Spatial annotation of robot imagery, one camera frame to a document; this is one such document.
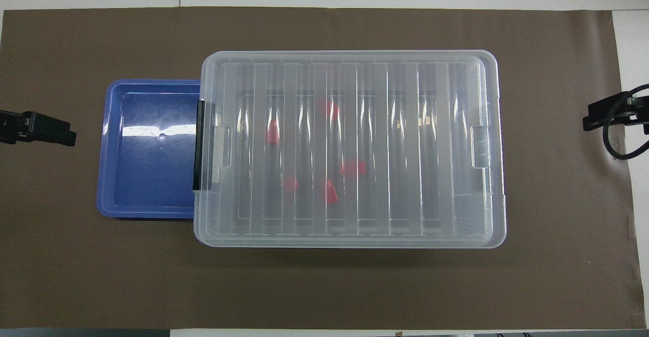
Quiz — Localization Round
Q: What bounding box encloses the brown paper table mat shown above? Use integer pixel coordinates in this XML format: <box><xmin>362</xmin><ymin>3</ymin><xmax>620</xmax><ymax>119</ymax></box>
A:
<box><xmin>0</xmin><ymin>7</ymin><xmax>647</xmax><ymax>330</ymax></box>

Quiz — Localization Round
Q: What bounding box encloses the black box latch handle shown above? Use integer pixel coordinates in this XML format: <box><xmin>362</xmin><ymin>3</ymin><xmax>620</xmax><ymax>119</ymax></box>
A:
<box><xmin>193</xmin><ymin>100</ymin><xmax>205</xmax><ymax>192</ymax></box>

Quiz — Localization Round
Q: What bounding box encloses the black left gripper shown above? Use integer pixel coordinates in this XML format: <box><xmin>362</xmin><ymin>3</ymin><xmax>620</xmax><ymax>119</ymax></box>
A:
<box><xmin>0</xmin><ymin>110</ymin><xmax>77</xmax><ymax>146</ymax></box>

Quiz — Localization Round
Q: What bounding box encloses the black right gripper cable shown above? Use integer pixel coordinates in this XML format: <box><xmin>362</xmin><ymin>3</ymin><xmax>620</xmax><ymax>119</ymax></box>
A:
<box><xmin>602</xmin><ymin>86</ymin><xmax>649</xmax><ymax>161</ymax></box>

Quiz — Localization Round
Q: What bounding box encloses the clear ribbed box lid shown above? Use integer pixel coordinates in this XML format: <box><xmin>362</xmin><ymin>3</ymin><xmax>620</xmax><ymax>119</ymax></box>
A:
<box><xmin>193</xmin><ymin>50</ymin><xmax>507</xmax><ymax>248</ymax></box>

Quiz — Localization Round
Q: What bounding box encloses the clear plastic storage box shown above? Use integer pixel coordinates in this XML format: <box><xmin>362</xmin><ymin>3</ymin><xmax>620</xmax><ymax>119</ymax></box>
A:
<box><xmin>195</xmin><ymin>53</ymin><xmax>503</xmax><ymax>247</ymax></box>

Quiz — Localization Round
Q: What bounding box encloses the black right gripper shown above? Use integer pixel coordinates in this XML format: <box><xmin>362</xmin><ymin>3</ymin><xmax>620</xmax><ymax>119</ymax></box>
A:
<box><xmin>582</xmin><ymin>84</ymin><xmax>649</xmax><ymax>135</ymax></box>

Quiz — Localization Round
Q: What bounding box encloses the blue plastic tray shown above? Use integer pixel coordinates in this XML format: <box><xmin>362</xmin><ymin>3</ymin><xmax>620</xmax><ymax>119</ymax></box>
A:
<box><xmin>96</xmin><ymin>79</ymin><xmax>203</xmax><ymax>219</ymax></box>

